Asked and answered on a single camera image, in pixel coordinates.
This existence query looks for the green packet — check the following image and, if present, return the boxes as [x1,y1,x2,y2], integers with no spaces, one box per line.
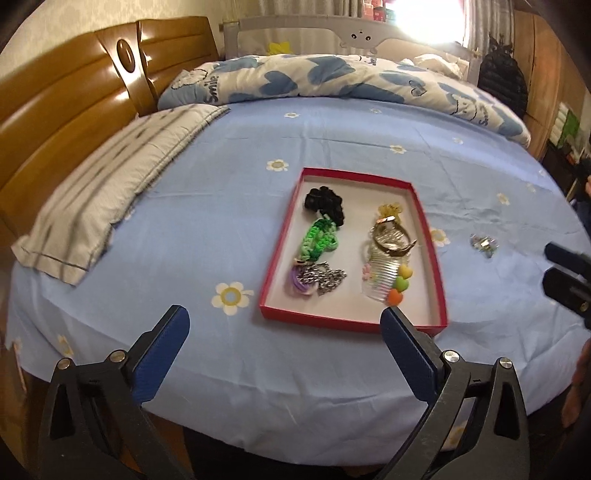
[564,111,580,148]

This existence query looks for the white duvet with blue hearts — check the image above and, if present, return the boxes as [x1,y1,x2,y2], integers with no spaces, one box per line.
[157,53,532,148]

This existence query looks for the grey striped pillow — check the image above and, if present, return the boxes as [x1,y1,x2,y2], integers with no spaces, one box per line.
[11,104,232,287]

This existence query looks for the red shallow box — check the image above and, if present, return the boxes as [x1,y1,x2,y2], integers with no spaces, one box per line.
[257,167,448,337]

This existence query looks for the silver chain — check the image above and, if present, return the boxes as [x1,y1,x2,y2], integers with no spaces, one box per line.
[295,261,348,296]

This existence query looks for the grey bed rail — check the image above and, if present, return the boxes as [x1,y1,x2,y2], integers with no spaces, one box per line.
[222,14,483,84]

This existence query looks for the striped curtain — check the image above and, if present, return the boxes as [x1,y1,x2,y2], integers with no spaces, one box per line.
[217,0,370,21]

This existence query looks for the purple hair tie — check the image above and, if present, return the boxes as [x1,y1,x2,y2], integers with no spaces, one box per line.
[288,265,324,296]

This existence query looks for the small sparkly hair clip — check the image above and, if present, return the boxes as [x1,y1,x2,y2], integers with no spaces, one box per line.
[470,233,498,254]

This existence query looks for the metal bangle bracelet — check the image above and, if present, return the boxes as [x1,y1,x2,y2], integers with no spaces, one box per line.
[369,217,419,257]

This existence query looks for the person's right hand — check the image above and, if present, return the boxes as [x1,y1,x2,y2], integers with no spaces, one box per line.
[561,342,591,428]

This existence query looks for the black backpack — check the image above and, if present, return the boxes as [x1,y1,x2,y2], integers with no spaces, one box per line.
[478,34,529,118]

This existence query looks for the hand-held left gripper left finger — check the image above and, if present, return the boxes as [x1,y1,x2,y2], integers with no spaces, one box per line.
[37,305,195,480]

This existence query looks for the bright green braided hair tie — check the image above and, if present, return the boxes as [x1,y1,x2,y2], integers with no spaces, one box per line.
[302,218,341,247]

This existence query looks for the wooden headboard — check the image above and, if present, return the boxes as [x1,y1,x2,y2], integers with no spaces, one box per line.
[0,16,227,217]

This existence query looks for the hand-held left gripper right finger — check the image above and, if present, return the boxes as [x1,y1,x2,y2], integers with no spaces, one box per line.
[372,305,532,480]

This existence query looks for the pale green braided hair tie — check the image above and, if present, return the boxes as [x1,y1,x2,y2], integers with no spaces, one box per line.
[300,240,340,265]

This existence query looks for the blue flowered bed sheet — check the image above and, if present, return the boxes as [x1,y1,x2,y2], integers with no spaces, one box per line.
[7,95,591,467]

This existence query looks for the wooden wardrobe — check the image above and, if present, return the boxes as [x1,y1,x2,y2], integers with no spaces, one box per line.
[512,9,571,162]

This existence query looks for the red packet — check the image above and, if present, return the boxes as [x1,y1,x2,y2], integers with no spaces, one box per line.
[362,0,398,23]

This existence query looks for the white cloth bundle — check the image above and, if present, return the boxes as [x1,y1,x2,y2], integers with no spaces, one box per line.
[402,53,465,77]

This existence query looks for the clear comb with hearts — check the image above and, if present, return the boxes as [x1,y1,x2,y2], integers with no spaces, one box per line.
[360,240,411,308]

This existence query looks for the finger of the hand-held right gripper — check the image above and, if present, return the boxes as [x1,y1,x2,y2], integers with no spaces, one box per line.
[545,242,591,274]
[542,268,591,329]

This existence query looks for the black scrunchie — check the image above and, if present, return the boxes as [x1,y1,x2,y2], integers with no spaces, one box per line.
[304,186,347,228]

